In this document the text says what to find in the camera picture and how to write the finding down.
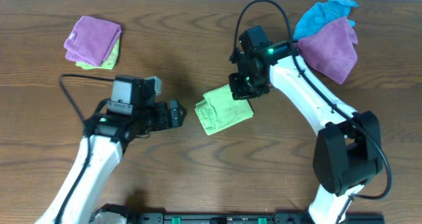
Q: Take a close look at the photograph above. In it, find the green microfiber cloth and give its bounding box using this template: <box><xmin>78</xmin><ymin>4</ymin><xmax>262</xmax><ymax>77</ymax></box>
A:
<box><xmin>195</xmin><ymin>84</ymin><xmax>254</xmax><ymax>136</ymax></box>

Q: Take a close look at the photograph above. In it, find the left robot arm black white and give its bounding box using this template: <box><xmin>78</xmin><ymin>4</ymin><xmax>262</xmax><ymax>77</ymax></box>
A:
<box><xmin>37</xmin><ymin>75</ymin><xmax>183</xmax><ymax>224</ymax></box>

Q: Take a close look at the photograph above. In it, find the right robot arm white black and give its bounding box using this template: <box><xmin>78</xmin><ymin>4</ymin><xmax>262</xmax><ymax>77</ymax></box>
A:
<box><xmin>229</xmin><ymin>26</ymin><xmax>384</xmax><ymax>223</ymax></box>

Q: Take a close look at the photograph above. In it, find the folded green cloth under purple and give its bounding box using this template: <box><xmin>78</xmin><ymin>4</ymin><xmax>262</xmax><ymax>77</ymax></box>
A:
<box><xmin>76</xmin><ymin>39</ymin><xmax>120</xmax><ymax>70</ymax></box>

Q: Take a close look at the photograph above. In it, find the crumpled purple cloth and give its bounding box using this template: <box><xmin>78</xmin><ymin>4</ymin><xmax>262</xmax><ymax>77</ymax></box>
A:
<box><xmin>295</xmin><ymin>16</ymin><xmax>358</xmax><ymax>84</ymax></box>

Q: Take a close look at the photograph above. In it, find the crumpled blue cloth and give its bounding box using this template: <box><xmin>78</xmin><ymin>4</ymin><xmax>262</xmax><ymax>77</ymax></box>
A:
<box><xmin>293</xmin><ymin>0</ymin><xmax>359</xmax><ymax>41</ymax></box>

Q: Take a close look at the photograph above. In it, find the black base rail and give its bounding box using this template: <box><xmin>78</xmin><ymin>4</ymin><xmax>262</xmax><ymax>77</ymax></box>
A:
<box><xmin>95</xmin><ymin>204</ymin><xmax>385</xmax><ymax>224</ymax></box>

